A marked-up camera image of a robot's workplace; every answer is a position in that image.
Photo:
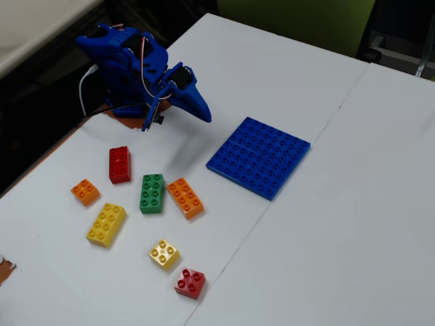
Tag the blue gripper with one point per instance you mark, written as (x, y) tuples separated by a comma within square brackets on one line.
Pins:
[(194, 96)]

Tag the orange 2x4 block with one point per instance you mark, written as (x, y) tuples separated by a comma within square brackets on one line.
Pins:
[(185, 198)]

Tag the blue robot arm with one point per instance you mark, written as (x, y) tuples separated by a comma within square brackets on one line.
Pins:
[(115, 68)]

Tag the red 2x4 block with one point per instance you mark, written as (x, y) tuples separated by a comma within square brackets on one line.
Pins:
[(119, 164)]

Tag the green 2x4 block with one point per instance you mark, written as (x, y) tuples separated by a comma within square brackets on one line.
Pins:
[(152, 195)]

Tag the orange 2x2 block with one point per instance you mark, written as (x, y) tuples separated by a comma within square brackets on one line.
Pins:
[(85, 192)]

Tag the yellow 2x4 block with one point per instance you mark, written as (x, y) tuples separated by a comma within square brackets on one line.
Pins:
[(105, 224)]

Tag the yellow 2x2 block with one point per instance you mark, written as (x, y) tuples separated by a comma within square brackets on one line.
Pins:
[(163, 254)]

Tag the red 2x2 block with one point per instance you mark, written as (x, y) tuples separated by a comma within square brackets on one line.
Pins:
[(189, 282)]

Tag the white table cover sheet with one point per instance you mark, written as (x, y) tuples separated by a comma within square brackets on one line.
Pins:
[(221, 85), (340, 237)]

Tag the blue 8x8 stud baseplate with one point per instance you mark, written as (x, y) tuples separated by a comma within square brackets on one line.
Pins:
[(258, 159)]

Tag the green panel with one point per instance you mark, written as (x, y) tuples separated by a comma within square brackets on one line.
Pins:
[(289, 20)]

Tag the white desk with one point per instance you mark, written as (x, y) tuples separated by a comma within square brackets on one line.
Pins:
[(34, 27)]

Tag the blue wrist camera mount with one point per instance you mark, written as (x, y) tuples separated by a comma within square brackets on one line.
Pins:
[(153, 112)]

